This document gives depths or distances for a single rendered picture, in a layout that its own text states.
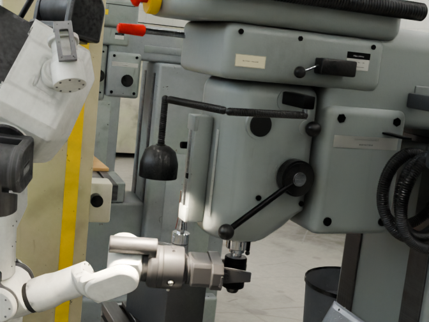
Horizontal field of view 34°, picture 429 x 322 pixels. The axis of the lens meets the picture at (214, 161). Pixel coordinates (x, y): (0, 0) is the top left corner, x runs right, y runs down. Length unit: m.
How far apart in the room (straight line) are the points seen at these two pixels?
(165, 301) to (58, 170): 1.38
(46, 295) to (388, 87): 0.80
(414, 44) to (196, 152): 0.49
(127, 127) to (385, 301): 8.35
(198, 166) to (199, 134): 0.06
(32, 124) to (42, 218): 1.69
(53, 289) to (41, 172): 1.64
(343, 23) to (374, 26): 0.07
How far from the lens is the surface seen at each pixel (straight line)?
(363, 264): 1.71
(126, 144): 9.86
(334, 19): 1.32
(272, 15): 1.26
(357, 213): 1.42
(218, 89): 1.34
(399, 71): 1.43
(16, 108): 1.45
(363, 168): 1.41
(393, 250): 1.62
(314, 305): 3.39
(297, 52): 1.29
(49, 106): 1.47
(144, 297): 1.92
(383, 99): 1.42
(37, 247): 3.16
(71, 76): 1.39
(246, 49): 1.25
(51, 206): 3.11
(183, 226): 1.82
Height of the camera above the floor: 1.68
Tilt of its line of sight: 9 degrees down
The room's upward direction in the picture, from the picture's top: 6 degrees clockwise
